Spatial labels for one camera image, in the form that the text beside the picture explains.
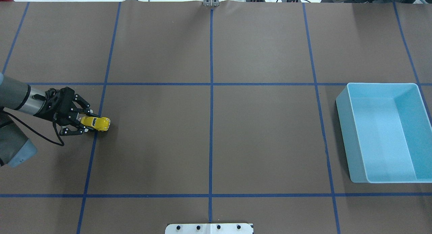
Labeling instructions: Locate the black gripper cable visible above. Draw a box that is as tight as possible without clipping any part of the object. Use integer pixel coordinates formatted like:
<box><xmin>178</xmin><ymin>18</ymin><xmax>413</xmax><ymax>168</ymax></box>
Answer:
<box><xmin>0</xmin><ymin>109</ymin><xmax>65</xmax><ymax>147</ymax></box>

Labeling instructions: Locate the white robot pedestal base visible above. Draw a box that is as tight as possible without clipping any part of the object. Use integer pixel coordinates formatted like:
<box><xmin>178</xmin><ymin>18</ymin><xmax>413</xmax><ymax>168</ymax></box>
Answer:
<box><xmin>165</xmin><ymin>223</ymin><xmax>254</xmax><ymax>234</ymax></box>

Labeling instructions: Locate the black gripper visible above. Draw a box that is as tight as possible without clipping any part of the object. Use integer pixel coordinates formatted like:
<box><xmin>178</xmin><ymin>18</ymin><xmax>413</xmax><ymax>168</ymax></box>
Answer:
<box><xmin>33</xmin><ymin>87</ymin><xmax>100</xmax><ymax>136</ymax></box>

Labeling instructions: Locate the light blue plastic bin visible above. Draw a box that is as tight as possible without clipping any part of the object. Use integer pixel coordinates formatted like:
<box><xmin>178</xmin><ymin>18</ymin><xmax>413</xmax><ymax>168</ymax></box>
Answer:
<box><xmin>336</xmin><ymin>83</ymin><xmax>432</xmax><ymax>184</ymax></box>

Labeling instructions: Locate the yellow beetle toy car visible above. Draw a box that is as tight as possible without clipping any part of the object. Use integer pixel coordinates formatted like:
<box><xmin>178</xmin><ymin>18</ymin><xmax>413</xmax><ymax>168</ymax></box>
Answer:
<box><xmin>80</xmin><ymin>116</ymin><xmax>111</xmax><ymax>131</ymax></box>

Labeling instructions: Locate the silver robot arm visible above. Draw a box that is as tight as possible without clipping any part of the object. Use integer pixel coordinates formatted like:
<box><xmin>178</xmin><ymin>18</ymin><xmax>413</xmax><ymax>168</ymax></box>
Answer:
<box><xmin>0</xmin><ymin>75</ymin><xmax>110</xmax><ymax>167</ymax></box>

